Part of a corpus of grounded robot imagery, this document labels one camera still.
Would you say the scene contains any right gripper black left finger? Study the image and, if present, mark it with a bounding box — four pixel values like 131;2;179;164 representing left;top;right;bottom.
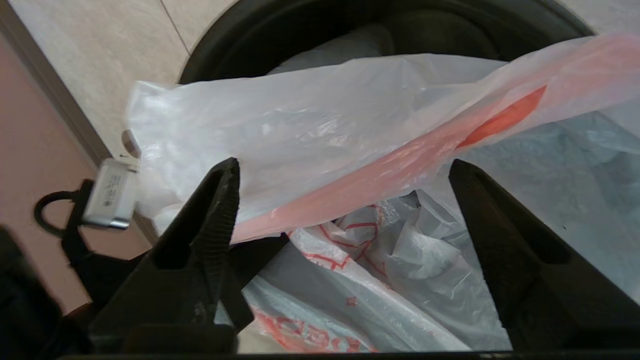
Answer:
90;157;241;351

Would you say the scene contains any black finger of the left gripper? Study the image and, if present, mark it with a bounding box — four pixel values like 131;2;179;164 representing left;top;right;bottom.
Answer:
222;232;291;331

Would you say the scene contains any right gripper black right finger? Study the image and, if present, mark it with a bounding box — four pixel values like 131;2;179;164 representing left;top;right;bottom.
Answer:
448;159;640;351

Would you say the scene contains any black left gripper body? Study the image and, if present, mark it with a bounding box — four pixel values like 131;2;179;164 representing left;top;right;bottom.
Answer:
62;180;161;321

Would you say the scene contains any white trash bag red cartoon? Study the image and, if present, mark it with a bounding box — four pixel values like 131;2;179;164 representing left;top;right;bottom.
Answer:
125;32;640;353

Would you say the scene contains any black trash bin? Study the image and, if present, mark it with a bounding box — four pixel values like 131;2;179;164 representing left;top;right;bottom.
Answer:
177;0;596;86

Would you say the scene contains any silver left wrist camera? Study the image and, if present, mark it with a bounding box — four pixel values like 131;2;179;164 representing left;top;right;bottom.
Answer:
82;159;138;231

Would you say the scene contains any grey wall baseboard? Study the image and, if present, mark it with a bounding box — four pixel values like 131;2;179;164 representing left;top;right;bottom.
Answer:
0;0;161;246

